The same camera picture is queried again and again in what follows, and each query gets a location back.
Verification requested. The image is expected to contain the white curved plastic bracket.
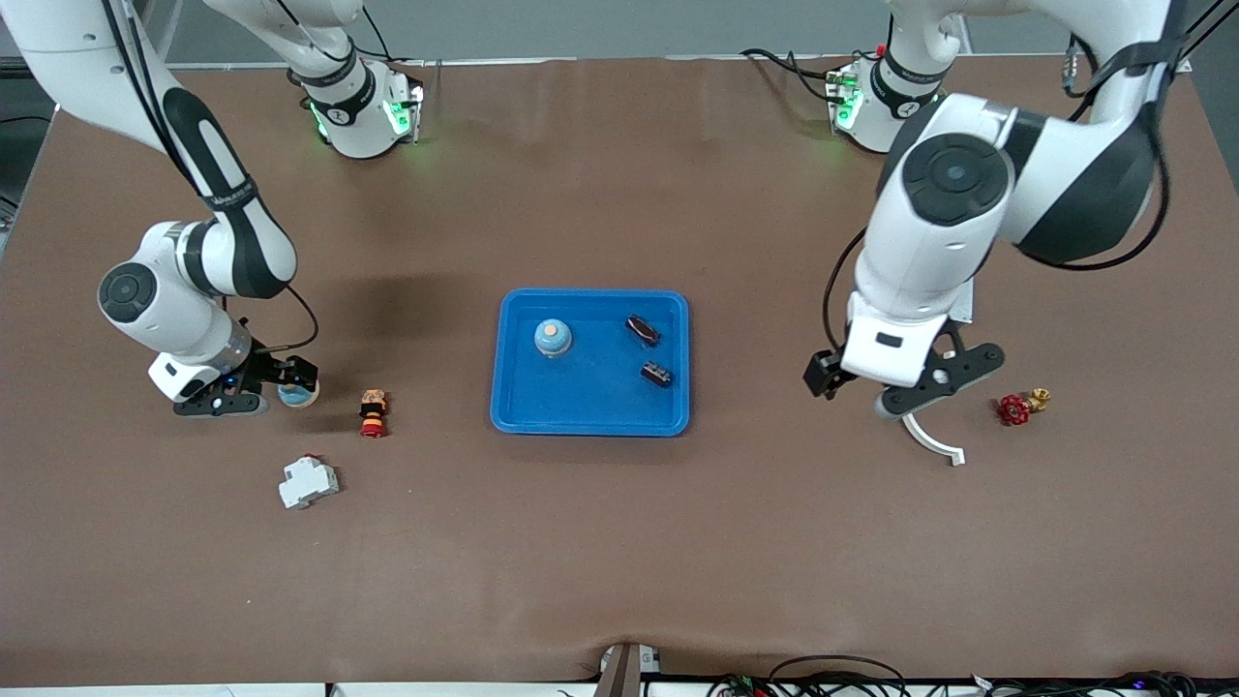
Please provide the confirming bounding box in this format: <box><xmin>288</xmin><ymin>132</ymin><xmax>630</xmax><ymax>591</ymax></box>
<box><xmin>901</xmin><ymin>413</ymin><xmax>967</xmax><ymax>468</ymax></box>

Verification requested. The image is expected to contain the black cable loop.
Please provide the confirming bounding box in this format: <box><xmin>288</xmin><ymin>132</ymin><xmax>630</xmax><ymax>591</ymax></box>
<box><xmin>770</xmin><ymin>655</ymin><xmax>908</xmax><ymax>697</ymax></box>

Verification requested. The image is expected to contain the red handle brass valve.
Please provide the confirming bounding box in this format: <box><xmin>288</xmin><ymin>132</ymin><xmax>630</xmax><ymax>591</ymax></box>
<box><xmin>999</xmin><ymin>387</ymin><xmax>1053</xmax><ymax>428</ymax></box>

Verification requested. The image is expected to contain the grey bracket with dark post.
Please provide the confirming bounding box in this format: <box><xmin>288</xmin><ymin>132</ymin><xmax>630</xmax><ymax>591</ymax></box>
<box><xmin>593</xmin><ymin>642</ymin><xmax>662</xmax><ymax>697</ymax></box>

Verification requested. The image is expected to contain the dark cable bundle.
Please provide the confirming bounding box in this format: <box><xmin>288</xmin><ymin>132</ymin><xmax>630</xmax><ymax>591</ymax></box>
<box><xmin>968</xmin><ymin>670</ymin><xmax>1203</xmax><ymax>697</ymax></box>

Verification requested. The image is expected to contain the black base cable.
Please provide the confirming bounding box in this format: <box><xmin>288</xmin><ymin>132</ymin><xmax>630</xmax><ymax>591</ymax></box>
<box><xmin>740</xmin><ymin>46</ymin><xmax>845</xmax><ymax>104</ymax></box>

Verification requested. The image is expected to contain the white circuit breaker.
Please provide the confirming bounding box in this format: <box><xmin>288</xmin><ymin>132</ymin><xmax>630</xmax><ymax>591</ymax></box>
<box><xmin>278</xmin><ymin>454</ymin><xmax>341</xmax><ymax>511</ymax></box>

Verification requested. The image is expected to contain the aluminium frame profile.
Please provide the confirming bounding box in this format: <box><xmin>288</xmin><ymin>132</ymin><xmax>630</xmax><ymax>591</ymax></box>
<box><xmin>1166</xmin><ymin>0</ymin><xmax>1239</xmax><ymax>75</ymax></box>

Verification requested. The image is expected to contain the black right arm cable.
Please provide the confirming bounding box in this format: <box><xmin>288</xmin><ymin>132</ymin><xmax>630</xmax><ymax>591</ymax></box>
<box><xmin>279</xmin><ymin>284</ymin><xmax>321</xmax><ymax>353</ymax></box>

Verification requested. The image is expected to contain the blue plastic tray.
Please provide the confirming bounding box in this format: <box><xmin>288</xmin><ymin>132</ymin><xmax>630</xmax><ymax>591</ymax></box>
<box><xmin>489</xmin><ymin>288</ymin><xmax>691</xmax><ymax>438</ymax></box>

